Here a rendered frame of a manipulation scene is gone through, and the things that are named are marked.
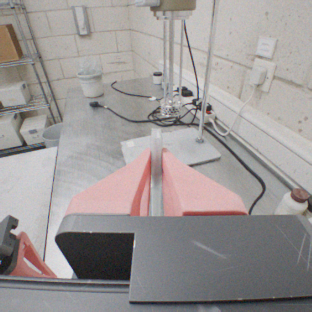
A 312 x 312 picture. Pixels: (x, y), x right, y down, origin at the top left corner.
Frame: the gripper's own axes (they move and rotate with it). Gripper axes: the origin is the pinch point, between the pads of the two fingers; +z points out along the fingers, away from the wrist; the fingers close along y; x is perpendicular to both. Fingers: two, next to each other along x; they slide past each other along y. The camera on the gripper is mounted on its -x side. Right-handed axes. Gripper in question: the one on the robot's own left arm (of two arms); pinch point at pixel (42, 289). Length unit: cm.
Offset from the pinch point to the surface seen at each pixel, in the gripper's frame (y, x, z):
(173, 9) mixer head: 48, 14, -14
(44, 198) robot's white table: -1.1, 31.3, 1.8
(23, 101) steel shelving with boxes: 1, 219, -29
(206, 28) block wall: 86, 46, 1
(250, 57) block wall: 73, 20, 11
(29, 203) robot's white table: -4.6, 31.8, 0.0
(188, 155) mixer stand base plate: 36.9, 23.4, 21.9
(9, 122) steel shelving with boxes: -24, 219, -22
